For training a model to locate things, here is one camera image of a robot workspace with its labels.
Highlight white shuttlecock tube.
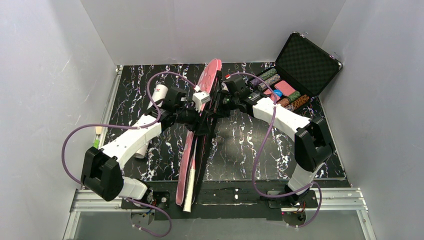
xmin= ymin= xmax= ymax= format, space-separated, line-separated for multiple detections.
xmin=135 ymin=84 xmax=169 ymax=159

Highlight pink racket bag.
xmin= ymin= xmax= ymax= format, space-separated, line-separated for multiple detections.
xmin=175 ymin=58 xmax=222 ymax=213

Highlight pink badminton racket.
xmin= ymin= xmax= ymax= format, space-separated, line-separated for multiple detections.
xmin=182 ymin=140 xmax=197 ymax=213

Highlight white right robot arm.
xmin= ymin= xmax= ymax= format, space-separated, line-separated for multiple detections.
xmin=213 ymin=74 xmax=336 ymax=204

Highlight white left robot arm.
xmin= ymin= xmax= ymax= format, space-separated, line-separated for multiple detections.
xmin=80 ymin=85 xmax=212 ymax=201

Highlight pink card deck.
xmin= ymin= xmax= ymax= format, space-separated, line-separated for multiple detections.
xmin=262 ymin=80 xmax=296 ymax=101

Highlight poker chip rows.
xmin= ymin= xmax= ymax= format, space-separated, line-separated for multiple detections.
xmin=247 ymin=68 xmax=311 ymax=112

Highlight black foam-lined case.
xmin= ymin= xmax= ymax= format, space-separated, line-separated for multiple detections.
xmin=257 ymin=31 xmax=343 ymax=113

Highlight beige wooden block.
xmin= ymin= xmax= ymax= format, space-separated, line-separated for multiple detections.
xmin=94 ymin=126 xmax=103 ymax=136

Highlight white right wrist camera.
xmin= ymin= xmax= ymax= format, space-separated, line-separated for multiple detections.
xmin=221 ymin=75 xmax=237 ymax=94

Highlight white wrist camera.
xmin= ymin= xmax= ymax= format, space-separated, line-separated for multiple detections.
xmin=192 ymin=91 xmax=211 ymax=113
xmin=221 ymin=75 xmax=237 ymax=94

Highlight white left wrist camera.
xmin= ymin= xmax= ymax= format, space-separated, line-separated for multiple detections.
xmin=192 ymin=91 xmax=211 ymax=113

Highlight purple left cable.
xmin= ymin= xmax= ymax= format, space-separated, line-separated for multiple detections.
xmin=61 ymin=71 xmax=198 ymax=238

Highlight purple cable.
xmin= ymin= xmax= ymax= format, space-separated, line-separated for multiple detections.
xmin=61 ymin=71 xmax=198 ymax=238
xmin=228 ymin=72 xmax=323 ymax=229

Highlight green clip on rail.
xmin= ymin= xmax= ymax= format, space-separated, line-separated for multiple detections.
xmin=93 ymin=139 xmax=100 ymax=149

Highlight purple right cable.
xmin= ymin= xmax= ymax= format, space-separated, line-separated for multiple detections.
xmin=228 ymin=72 xmax=323 ymax=229

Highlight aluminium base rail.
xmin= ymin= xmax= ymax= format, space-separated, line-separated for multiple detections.
xmin=63 ymin=187 xmax=376 ymax=240

